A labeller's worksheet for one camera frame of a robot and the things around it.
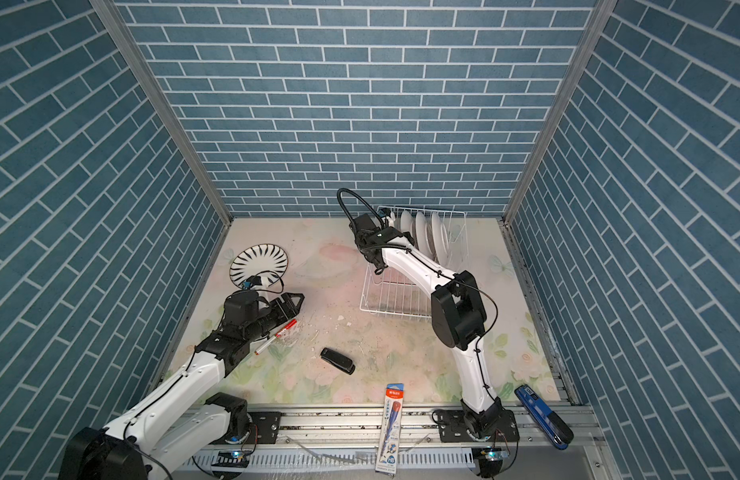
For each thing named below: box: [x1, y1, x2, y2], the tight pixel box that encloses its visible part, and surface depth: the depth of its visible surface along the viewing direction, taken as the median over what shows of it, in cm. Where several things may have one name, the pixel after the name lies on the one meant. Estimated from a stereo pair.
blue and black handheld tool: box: [514, 384, 574, 451], surface depth 75 cm
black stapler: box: [320, 347, 356, 376], surface depth 84 cm
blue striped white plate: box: [229, 244, 289, 288], surface depth 109 cm
